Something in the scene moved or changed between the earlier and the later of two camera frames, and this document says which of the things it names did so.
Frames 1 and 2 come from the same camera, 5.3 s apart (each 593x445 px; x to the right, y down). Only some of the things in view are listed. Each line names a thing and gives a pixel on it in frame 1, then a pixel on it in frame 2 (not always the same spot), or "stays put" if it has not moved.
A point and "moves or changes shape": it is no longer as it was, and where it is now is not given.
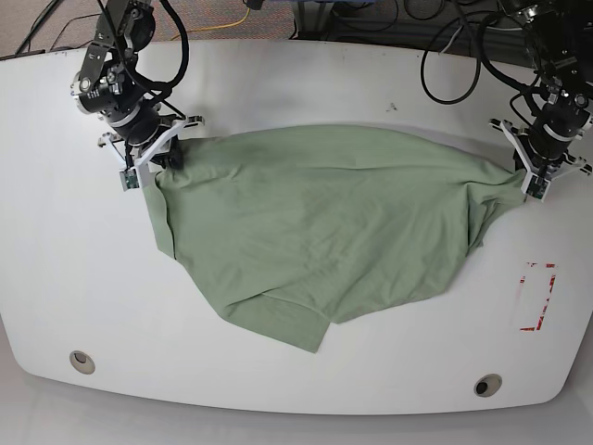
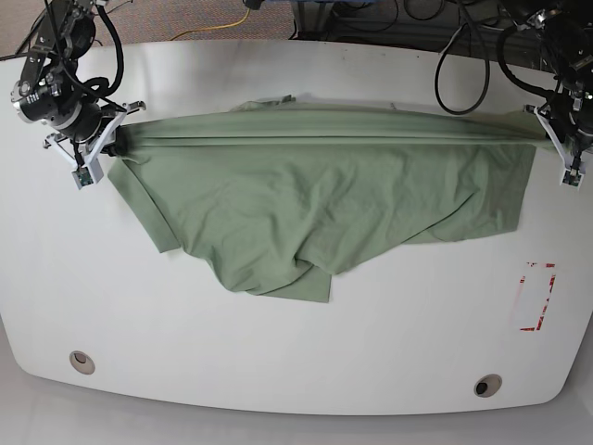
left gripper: x=133 y=176 to x=86 y=152
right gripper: x=539 y=149 to x=570 y=142
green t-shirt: x=294 y=228 moves or changes shape
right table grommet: x=487 y=385 stays put
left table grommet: x=82 y=362 stays put
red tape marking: x=538 y=325 stays put
